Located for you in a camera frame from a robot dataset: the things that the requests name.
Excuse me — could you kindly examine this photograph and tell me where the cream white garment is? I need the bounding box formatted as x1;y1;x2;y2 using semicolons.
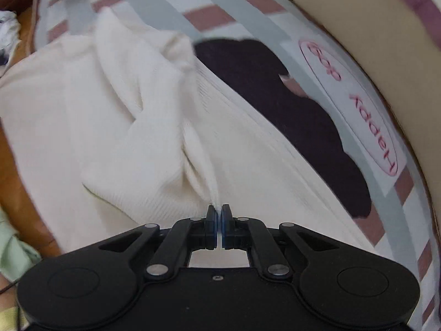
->
1;8;373;252

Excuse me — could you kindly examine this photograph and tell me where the pale green cloth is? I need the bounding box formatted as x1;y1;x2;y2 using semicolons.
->
0;209;44;331

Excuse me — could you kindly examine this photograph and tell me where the checkered floor rug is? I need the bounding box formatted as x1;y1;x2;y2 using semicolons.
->
34;0;440;330

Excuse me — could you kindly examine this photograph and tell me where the beige bed base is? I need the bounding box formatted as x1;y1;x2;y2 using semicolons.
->
293;0;440;201

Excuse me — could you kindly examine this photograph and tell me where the pale blue crumpled cloth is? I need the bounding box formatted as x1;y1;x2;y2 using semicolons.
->
0;10;21;75

